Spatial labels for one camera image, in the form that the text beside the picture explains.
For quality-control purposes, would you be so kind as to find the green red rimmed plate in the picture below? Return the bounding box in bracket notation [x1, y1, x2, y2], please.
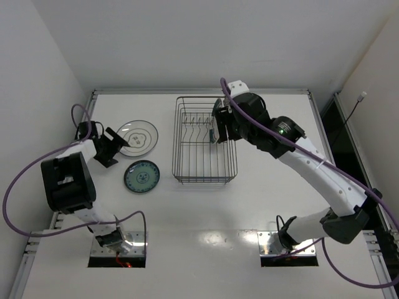
[211, 98, 224, 118]
[209, 116, 219, 144]

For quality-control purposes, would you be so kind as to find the white plate green line rim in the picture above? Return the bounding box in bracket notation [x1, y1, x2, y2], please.
[117, 120, 158, 158]

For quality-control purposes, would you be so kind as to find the blue floral green plate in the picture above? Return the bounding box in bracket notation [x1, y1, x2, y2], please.
[123, 160, 160, 194]

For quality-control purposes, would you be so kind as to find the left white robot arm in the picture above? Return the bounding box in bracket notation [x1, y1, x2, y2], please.
[41, 121, 132, 254]

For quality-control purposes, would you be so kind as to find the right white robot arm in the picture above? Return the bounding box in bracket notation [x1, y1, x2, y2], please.
[210, 93, 377, 251]

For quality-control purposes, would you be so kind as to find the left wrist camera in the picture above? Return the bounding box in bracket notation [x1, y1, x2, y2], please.
[75, 121, 104, 140]

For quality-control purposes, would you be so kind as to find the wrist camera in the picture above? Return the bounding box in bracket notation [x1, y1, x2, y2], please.
[228, 80, 249, 98]
[75, 121, 104, 140]

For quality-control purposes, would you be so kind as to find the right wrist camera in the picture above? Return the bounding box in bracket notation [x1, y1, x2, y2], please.
[228, 80, 249, 98]

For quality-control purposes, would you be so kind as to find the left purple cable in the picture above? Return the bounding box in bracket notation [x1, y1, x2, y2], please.
[2, 103, 147, 250]

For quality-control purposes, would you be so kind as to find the grey wire dish rack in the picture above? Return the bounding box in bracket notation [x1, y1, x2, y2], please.
[172, 96, 238, 184]

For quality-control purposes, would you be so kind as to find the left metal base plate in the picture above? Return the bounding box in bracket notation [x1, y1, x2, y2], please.
[90, 231, 148, 258]

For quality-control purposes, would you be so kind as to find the metal base plate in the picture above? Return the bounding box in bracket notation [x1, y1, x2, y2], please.
[257, 230, 316, 257]
[90, 231, 148, 258]

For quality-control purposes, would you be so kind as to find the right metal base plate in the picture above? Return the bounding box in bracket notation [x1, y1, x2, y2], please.
[257, 230, 316, 257]

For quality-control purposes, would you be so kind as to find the black wall cable white plug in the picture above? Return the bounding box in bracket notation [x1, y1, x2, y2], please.
[344, 91, 367, 126]

